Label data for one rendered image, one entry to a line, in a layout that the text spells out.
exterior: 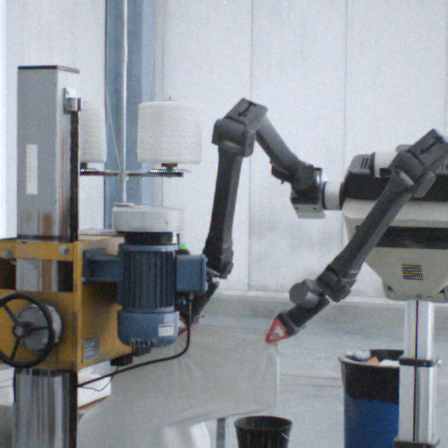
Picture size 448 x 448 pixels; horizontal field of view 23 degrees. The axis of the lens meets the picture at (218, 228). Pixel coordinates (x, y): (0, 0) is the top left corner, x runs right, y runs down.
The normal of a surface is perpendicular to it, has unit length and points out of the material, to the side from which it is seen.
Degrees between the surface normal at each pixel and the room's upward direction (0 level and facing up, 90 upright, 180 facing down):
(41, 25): 90
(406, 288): 130
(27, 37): 90
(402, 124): 90
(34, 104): 90
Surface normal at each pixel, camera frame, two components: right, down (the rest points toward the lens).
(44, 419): -0.36, 0.04
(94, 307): 0.93, 0.03
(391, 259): -0.28, 0.68
